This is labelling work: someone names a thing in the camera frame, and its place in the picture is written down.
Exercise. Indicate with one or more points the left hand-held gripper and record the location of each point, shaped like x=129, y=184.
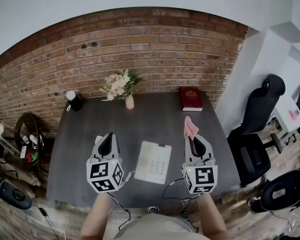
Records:
x=100, y=171

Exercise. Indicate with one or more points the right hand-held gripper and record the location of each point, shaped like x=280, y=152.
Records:
x=205, y=176

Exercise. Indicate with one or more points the pink cloth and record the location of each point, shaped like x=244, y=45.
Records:
x=190, y=127

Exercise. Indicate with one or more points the white telephone base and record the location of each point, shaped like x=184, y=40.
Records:
x=152, y=164

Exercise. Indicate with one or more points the person's left forearm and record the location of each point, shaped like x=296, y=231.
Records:
x=95, y=219

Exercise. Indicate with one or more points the person's right forearm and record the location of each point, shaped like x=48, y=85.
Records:
x=212, y=219

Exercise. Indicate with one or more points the white smartphone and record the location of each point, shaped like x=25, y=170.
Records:
x=23, y=152

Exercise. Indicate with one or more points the pink vase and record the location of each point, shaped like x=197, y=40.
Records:
x=129, y=102

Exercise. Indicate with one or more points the black cylinder speaker white top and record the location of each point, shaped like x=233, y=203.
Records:
x=76, y=102

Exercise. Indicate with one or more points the red hardcover book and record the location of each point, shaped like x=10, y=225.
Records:
x=190, y=96

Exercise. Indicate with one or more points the pale flower bouquet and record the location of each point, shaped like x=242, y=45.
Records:
x=120, y=84

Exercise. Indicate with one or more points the person's white shoe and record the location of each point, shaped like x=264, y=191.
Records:
x=153, y=209

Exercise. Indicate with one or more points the small white container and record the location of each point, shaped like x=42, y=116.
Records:
x=33, y=139

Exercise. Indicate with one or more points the red green toy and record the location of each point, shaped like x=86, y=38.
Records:
x=32, y=157

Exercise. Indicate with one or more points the small clear bottle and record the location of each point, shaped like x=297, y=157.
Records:
x=25, y=140

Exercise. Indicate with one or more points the black rounded case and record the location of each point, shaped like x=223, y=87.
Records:
x=270, y=196

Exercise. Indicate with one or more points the person's beige shirt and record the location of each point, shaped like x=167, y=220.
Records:
x=152, y=229

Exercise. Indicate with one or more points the brown wicker chair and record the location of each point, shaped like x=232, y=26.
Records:
x=20, y=126

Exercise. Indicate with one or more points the white desk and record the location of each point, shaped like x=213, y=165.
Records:
x=285, y=109

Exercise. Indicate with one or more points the black rounded speaker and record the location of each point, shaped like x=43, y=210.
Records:
x=15, y=196

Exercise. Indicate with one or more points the small pink object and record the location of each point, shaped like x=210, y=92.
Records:
x=294, y=114

